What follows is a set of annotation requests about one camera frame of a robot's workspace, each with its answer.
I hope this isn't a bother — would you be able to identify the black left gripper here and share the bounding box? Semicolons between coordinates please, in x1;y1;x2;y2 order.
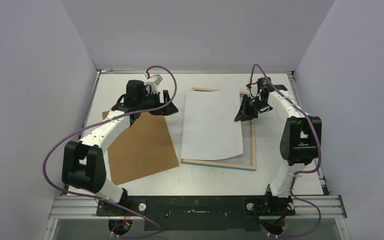
138;90;178;116

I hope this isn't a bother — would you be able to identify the brown cardboard backing board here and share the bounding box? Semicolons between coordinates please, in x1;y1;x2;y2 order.
107;112;179;185

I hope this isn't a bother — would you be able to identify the wooden picture frame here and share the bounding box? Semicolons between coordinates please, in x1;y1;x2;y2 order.
180;88;256;171

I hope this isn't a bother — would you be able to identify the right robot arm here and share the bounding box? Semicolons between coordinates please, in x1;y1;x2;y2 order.
234;78;321;215

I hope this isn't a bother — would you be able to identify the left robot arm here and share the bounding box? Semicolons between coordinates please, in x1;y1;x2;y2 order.
62;75;178;216

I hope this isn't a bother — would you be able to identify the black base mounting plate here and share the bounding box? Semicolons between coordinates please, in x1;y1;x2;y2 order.
95;195;296;232

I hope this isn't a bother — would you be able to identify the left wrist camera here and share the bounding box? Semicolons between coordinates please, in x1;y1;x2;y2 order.
144;74;163;94

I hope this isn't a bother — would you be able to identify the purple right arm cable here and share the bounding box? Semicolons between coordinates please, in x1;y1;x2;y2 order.
248;63;322;239

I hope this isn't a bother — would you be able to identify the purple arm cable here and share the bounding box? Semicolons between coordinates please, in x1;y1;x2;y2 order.
42;65;178;239
248;63;322;239

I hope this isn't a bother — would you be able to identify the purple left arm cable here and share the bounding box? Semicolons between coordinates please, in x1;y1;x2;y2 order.
42;65;178;239

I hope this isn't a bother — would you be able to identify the aluminium front rail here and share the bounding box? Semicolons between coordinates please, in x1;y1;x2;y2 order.
49;195;347;220

